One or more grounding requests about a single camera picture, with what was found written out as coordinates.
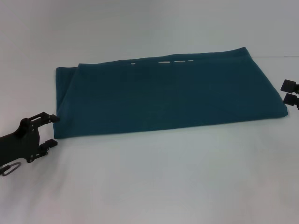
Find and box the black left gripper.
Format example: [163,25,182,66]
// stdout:
[0,112,61,164]

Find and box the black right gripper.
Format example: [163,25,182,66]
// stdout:
[280,79,299,111]

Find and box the blue shirt with FREE print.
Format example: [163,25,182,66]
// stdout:
[53,47,288,140]

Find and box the dark left arm cable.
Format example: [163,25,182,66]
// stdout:
[0,161,22,176]

